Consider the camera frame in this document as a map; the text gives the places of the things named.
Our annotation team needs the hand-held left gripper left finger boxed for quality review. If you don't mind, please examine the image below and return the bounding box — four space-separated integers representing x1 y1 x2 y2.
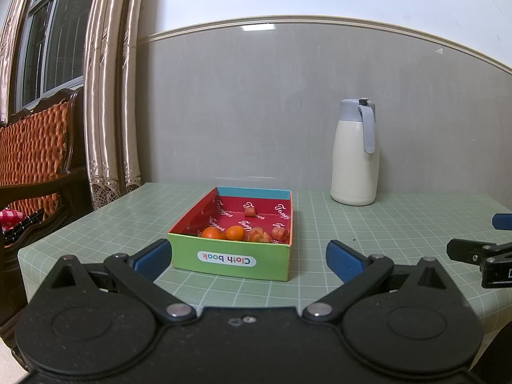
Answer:
40 239 196 323

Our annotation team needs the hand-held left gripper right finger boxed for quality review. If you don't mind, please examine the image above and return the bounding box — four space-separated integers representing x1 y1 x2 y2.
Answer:
303 240 459 323

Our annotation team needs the green grid cutting mat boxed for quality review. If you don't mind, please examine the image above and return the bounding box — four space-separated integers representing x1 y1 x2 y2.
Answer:
18 182 512 329

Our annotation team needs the wooden chair orange upholstery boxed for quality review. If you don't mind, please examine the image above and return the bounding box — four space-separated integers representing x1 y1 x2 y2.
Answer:
0 86 93 363

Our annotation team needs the cream thermos jug grey handle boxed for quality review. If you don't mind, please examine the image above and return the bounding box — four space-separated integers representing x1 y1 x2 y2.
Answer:
330 97 380 206

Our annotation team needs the beige satin curtain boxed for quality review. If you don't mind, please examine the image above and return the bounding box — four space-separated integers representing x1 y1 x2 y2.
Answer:
0 0 43 124
83 0 147 211

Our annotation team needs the red checkered cloth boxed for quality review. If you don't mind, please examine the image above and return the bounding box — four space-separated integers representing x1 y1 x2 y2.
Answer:
0 208 29 233

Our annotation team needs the window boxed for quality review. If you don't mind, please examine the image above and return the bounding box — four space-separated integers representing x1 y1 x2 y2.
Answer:
16 0 102 108

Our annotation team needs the colourful cardboard box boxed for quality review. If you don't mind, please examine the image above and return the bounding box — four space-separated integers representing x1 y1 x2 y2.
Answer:
167 186 294 283

